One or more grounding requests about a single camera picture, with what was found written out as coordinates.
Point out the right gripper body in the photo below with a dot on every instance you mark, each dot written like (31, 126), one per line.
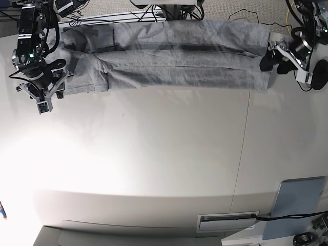
(44, 81)

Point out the grey laptop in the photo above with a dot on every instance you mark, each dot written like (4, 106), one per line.
(295, 196)

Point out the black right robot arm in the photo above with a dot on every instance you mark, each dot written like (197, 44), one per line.
(39, 36)

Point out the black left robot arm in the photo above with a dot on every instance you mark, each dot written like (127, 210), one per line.
(312, 30)

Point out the black computer mouse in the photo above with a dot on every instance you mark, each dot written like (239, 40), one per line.
(319, 75)

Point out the black blue device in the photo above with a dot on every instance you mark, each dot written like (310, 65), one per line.
(305, 238)

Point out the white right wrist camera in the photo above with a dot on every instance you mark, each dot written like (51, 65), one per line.
(44, 106)

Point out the black camera box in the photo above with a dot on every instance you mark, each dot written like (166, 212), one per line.
(63, 6)

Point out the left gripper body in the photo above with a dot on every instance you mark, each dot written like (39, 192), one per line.
(299, 50)

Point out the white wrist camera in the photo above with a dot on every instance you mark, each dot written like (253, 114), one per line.
(304, 77)
(44, 106)

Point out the grey T-shirt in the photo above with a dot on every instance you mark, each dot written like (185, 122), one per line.
(207, 54)

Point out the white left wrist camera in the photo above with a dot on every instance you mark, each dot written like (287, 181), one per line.
(304, 77)

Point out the white table cable tray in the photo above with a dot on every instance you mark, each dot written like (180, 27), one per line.
(211, 223)

